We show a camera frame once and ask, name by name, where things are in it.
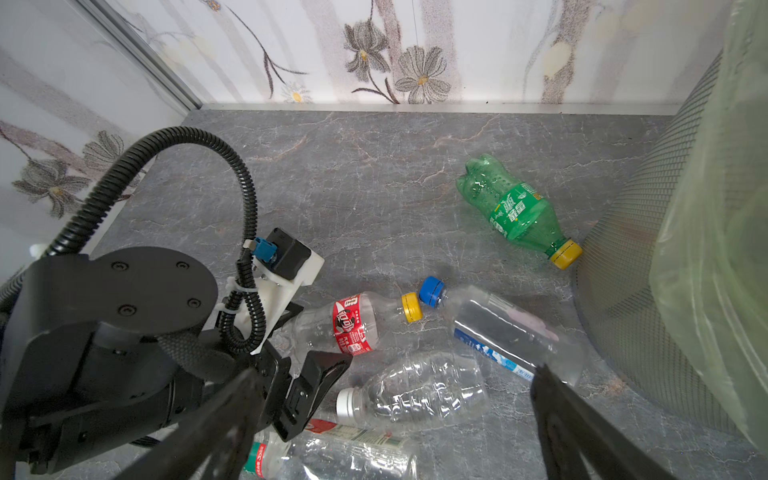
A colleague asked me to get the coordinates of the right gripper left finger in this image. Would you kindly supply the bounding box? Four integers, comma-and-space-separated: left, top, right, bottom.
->
117, 369, 264, 479

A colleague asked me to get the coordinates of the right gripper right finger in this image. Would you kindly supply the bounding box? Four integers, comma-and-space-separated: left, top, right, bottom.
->
530, 365, 673, 480

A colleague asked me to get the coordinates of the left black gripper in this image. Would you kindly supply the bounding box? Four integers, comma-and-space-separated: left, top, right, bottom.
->
197, 302, 354, 442

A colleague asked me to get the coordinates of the crushed bottle red label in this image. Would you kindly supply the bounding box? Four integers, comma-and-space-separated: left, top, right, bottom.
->
286, 292, 423, 361

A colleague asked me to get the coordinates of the crushed bottle blue cap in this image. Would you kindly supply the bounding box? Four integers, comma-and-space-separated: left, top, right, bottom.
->
418, 276, 586, 386

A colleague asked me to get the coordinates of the green soda bottle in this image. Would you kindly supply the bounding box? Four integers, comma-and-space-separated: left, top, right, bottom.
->
456, 154, 583, 270

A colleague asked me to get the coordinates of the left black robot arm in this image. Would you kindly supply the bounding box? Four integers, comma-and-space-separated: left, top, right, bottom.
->
1, 247, 352, 479

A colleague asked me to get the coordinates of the mesh bin with green bag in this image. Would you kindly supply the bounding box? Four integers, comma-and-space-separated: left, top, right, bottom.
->
573, 1, 767, 450

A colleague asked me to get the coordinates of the clear bottle green cap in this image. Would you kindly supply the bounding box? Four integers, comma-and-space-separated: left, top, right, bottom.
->
244, 419, 419, 479

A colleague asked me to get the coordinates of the crushed clear bottle white cap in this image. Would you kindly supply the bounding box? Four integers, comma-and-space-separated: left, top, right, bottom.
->
336, 351, 490, 433

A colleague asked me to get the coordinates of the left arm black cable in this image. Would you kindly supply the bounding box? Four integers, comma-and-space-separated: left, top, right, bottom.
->
0, 125, 268, 355

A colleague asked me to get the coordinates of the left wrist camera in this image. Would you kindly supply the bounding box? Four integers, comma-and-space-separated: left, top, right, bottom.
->
214, 228, 324, 355

